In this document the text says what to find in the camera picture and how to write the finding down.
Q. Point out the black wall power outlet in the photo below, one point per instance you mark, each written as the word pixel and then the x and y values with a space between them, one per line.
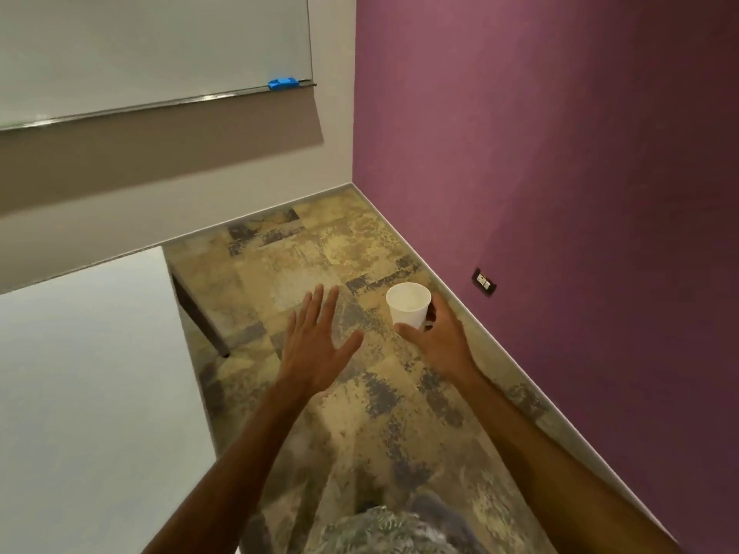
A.
pixel 485 282

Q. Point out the person's right forearm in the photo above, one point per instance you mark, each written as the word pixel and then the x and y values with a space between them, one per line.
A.
pixel 554 473

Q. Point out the person's right thumb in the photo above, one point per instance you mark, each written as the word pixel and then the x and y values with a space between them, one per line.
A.
pixel 411 332

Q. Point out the person's left hand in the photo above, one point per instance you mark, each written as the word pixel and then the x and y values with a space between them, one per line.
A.
pixel 312 357

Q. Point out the person's right hand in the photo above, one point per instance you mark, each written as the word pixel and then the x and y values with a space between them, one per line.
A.
pixel 441 346

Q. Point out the blue whiteboard eraser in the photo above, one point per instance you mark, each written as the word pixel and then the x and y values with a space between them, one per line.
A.
pixel 283 84

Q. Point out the white paper cup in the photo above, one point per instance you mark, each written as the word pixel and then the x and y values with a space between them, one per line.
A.
pixel 409 305

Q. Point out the person's left thumb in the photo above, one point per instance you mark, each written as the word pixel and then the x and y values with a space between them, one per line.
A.
pixel 351 350

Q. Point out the white wall whiteboard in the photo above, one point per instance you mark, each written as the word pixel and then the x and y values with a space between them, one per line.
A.
pixel 144 46

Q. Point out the patterned grey shorts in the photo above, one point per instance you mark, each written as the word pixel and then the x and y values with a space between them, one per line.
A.
pixel 398 530

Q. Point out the person's left forearm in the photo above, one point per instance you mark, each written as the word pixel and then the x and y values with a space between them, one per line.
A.
pixel 248 467

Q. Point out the white table with dark leg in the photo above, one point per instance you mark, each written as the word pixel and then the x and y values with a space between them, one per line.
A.
pixel 86 398

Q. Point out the person's left middle finger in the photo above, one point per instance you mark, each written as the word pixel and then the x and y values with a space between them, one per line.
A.
pixel 314 308

